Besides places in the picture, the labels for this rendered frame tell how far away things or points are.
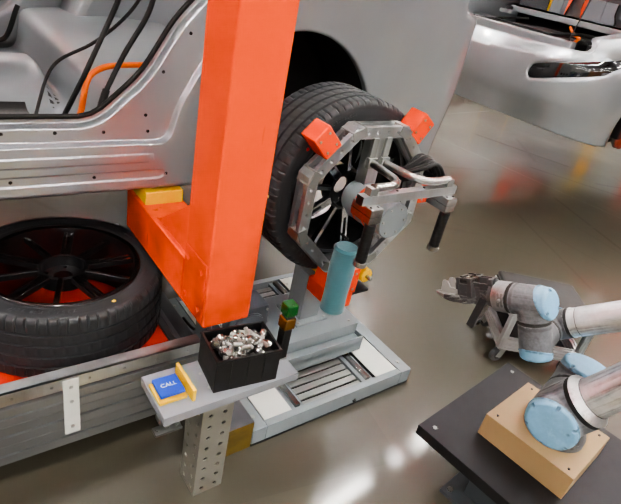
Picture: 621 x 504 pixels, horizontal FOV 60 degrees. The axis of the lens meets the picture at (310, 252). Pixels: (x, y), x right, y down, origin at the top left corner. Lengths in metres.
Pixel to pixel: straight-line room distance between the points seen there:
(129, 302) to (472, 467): 1.18
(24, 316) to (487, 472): 1.45
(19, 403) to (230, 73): 1.07
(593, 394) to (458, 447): 0.48
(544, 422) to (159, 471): 1.20
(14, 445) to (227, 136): 1.08
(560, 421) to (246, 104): 1.16
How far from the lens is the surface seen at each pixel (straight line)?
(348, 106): 1.77
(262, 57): 1.35
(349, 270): 1.79
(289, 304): 1.58
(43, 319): 1.74
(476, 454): 1.88
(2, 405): 1.71
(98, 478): 1.96
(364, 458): 2.11
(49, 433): 1.84
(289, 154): 1.71
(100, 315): 1.75
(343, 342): 2.30
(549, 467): 1.87
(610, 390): 1.60
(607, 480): 2.07
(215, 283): 1.58
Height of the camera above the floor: 1.57
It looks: 29 degrees down
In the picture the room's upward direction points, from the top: 12 degrees clockwise
